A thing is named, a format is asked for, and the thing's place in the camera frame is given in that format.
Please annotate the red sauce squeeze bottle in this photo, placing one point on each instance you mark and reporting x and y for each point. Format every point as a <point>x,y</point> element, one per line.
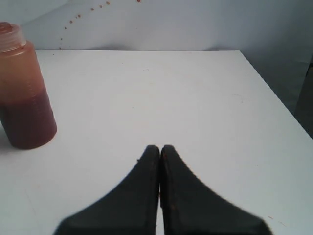
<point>25,111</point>

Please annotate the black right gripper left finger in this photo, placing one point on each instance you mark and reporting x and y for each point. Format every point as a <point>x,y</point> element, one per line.
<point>129,209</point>

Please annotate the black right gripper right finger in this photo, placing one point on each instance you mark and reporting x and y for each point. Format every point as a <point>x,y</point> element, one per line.
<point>189,207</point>

